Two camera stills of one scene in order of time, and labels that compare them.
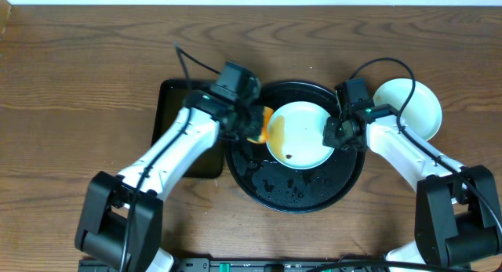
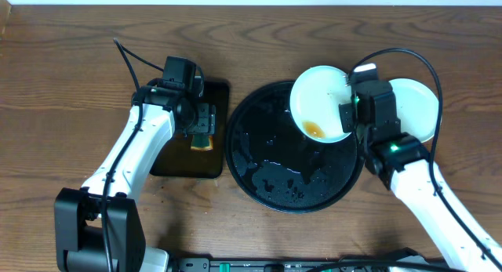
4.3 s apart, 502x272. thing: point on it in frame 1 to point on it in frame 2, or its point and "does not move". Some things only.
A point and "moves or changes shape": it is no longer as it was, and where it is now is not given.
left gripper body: (251, 121) to (206, 119)
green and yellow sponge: (267, 111) moves or changes shape
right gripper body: (337, 136) to (350, 119)
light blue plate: (295, 136) to (314, 101)
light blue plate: (422, 113) does not move
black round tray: (275, 187) does not move
